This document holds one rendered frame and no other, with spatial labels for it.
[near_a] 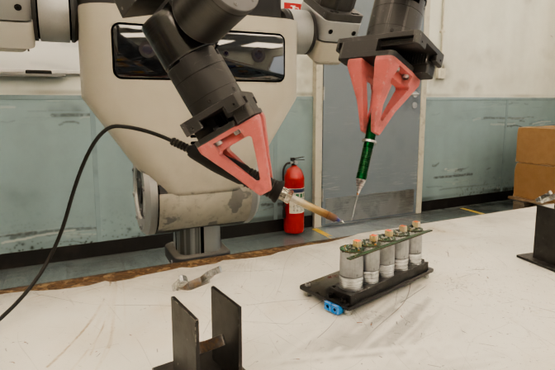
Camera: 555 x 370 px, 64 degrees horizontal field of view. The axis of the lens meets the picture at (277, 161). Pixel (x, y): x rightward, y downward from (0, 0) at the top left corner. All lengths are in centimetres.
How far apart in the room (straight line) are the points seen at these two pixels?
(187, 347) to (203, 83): 23
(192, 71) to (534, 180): 398
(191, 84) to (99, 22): 33
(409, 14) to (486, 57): 407
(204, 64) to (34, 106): 251
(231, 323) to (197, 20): 25
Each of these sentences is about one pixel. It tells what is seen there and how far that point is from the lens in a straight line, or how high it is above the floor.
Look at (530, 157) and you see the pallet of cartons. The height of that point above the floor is 50.
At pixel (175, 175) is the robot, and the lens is 77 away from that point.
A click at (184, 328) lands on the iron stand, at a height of 80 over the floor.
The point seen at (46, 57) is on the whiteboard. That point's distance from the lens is 291.
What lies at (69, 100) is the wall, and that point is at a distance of 292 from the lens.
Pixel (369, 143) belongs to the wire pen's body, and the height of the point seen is 92.
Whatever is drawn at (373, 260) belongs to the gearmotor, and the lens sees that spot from 49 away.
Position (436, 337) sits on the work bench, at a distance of 46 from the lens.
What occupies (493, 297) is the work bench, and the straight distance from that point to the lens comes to 56.
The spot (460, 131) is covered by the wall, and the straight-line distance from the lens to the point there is 435.
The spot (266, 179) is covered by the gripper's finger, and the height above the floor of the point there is 88.
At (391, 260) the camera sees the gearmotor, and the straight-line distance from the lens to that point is 52.
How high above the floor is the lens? 96
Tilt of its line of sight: 8 degrees down
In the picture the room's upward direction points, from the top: straight up
